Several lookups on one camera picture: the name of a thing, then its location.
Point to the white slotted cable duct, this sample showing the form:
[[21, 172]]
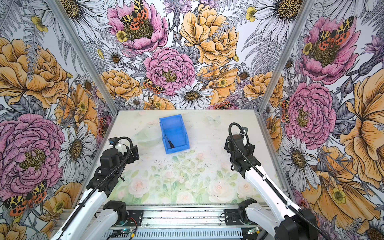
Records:
[[178, 234]]

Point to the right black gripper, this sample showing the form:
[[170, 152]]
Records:
[[250, 149]]

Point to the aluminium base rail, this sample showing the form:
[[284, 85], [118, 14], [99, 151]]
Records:
[[182, 216]]

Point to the blue plastic bin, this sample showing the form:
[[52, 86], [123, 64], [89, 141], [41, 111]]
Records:
[[175, 130]]

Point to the aluminium corner post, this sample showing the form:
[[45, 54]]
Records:
[[292, 38], [62, 18]]

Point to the aluminium corner post right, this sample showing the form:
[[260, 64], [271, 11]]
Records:
[[292, 38]]

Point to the aluminium corner post left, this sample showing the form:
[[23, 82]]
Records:
[[62, 18]]

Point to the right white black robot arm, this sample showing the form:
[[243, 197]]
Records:
[[284, 220]]

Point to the black screwdriver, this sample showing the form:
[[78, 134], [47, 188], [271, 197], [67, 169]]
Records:
[[169, 142]]

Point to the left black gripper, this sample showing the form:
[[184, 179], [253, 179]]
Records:
[[128, 154]]

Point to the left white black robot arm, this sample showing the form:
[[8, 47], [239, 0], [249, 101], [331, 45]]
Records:
[[93, 216]]

